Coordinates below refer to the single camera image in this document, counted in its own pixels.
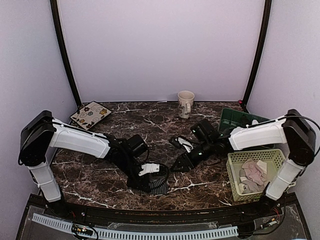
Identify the dark green divided organizer tray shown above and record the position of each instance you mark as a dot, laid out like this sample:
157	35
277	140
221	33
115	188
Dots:
231	119

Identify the cream ceramic mug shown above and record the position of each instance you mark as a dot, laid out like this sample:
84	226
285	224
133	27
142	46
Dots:
185	103

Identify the right black frame post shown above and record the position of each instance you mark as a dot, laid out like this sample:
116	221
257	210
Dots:
258	53

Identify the pink cloth in basket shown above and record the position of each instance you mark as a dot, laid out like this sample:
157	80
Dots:
255	169

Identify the white rolled sock in tray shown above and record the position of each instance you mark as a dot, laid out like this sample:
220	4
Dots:
254	122

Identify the navy striped boxer underwear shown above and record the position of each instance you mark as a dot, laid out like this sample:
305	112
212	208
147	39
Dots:
158	187

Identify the left black frame post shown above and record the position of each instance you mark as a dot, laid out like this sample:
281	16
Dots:
63	51

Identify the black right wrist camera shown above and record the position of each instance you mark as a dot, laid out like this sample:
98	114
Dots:
203	130

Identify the grey slotted cable duct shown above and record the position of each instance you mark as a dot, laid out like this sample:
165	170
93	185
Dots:
133	233

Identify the floral square ceramic plate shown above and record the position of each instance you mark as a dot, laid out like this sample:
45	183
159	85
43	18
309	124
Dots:
89	115

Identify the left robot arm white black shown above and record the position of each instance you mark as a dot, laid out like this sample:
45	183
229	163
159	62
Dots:
45	132

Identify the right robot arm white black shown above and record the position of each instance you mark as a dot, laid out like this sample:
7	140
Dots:
287	145

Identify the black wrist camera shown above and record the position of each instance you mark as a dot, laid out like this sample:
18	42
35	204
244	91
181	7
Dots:
203	130
137	145

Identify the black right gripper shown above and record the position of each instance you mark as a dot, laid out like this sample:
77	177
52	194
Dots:
184	163

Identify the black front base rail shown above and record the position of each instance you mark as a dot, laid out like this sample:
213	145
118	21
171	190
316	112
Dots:
241	214

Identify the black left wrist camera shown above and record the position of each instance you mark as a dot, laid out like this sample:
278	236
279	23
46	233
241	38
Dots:
137	145

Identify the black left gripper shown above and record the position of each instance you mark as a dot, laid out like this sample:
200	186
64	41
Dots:
142	181

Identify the black frame post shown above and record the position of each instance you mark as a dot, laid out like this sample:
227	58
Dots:
63	51
258	53

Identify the light green perforated basket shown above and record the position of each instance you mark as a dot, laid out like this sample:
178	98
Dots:
281	173

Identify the grey cloth in basket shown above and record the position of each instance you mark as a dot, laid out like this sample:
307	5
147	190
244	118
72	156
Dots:
248	186

